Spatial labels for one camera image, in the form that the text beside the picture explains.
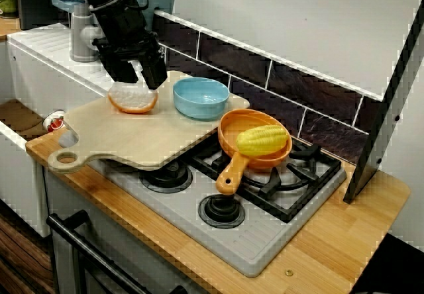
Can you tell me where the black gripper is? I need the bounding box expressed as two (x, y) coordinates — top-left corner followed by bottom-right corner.
(91, 28), (168, 91)

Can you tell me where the white toy bread slice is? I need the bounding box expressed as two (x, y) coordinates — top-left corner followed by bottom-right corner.
(107, 81), (159, 115)

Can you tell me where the light blue plastic bowl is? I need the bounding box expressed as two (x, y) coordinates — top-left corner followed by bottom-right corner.
(172, 77), (230, 121)

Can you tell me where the white toy sink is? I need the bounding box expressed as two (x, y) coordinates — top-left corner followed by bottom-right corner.
(0, 22), (163, 238)

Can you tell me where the tomato print tin can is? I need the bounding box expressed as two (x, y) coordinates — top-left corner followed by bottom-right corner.
(42, 109), (66, 133)

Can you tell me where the black stove knob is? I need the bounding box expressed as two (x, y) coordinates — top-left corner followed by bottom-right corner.
(138, 161), (193, 194)
(197, 194), (246, 230)

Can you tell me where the wooden table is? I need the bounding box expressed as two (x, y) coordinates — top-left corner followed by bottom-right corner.
(0, 17), (21, 42)

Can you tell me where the orange toy frying pan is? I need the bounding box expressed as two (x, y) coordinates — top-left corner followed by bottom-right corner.
(215, 108), (293, 195)

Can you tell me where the yellow toy corn cob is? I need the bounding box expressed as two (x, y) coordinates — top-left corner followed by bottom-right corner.
(235, 124), (288, 158)

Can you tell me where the green tin can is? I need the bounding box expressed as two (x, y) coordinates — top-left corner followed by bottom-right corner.
(0, 0), (18, 19)

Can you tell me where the dark tile backsplash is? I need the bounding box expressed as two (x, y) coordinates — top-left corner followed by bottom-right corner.
(154, 7), (387, 162)

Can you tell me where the white toy kitchen cabinet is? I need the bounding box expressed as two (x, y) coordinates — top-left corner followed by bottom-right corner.
(42, 168), (206, 294)

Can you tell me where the black burner grate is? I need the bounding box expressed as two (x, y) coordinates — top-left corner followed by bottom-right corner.
(185, 138), (342, 224)

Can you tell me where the grey toy stove top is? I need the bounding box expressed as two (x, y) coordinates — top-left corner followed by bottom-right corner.
(89, 134), (348, 278)

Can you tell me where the wooden countertop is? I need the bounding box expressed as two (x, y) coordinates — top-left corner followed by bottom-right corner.
(25, 128), (411, 294)

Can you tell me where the wooden cutting board with handle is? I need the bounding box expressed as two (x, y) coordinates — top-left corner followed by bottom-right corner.
(48, 70), (251, 175)

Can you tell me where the black oven door handle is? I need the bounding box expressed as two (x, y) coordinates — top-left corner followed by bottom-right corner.
(46, 209), (186, 294)

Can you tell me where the black upright shelf post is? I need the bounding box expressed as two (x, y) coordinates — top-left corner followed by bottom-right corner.
(343, 0), (424, 205)

